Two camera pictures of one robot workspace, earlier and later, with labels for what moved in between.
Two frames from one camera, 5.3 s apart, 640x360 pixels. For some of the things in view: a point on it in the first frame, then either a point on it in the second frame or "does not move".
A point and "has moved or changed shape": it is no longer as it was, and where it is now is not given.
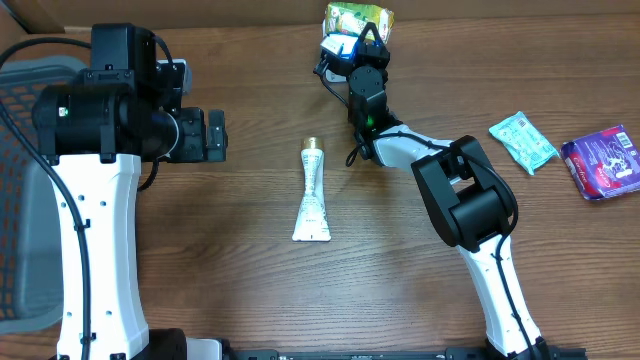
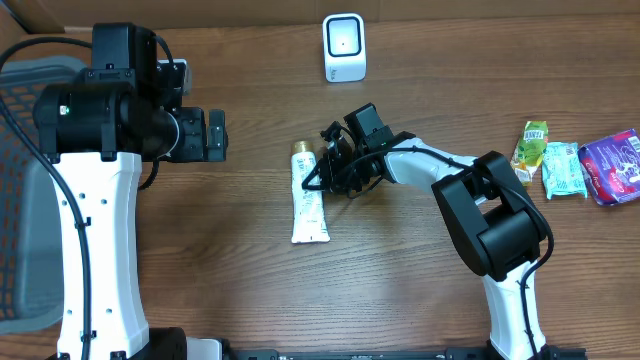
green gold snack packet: [353, 17] → [529, 150]
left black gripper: [198, 143] does not move
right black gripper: [381, 59] → [335, 179]
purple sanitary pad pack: [604, 163] has moved or changed shape
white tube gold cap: [312, 225] has moved or changed shape
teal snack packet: [524, 142] → [563, 169]
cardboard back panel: [28, 15] does not move
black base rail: [447, 353] does not move
